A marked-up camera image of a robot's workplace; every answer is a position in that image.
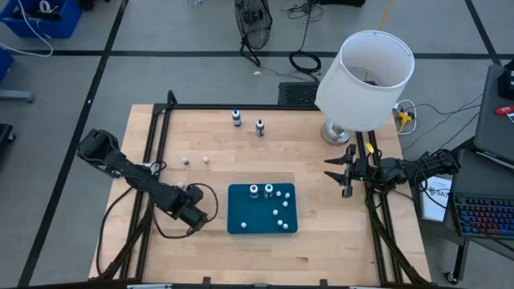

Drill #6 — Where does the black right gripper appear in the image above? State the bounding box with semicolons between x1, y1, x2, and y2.
324;143;382;200

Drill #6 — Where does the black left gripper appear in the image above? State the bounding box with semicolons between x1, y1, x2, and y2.
160;182;210;233

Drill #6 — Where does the silver lamp base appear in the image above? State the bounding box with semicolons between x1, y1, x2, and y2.
320;118;354;146

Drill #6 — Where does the blue plastic tray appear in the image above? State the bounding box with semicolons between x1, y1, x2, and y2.
226;182;300;235

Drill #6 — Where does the white drum lamp shade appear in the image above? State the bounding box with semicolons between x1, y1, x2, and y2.
314;30;416;132

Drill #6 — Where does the black perforated floor box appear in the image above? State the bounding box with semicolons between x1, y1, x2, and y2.
278;81;321;106

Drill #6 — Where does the white printed paper sheet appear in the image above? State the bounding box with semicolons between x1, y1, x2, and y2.
419;176;454;223

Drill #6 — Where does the RGB keyboard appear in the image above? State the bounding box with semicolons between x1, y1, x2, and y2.
443;149;514;242

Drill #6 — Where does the dark grey cart top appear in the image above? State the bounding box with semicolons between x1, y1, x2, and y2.
473;63;514;165

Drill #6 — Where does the black floor fan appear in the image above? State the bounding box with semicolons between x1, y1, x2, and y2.
234;0;274;68

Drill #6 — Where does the black box device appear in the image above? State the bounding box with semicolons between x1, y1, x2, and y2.
497;59;514;101

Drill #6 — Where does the grey metal floor bar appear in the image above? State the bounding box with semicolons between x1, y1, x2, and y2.
0;88;36;104

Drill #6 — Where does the white power cable loop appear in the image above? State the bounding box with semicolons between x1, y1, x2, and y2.
392;99;418;136

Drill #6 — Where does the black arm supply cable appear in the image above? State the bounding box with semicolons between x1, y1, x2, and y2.
95;184;136;278

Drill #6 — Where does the black aluminium table frame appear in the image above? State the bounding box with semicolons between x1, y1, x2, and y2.
88;90;433;289

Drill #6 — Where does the coiled black cable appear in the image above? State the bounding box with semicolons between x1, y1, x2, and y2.
288;50;323;75

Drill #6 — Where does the black cart frame with caster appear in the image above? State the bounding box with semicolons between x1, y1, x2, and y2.
409;136;514;286

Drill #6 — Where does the thin black cable tangle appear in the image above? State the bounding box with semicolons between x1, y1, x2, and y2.
280;0;324;21

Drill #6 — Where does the white floor cable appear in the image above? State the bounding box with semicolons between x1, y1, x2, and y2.
0;0;55;58

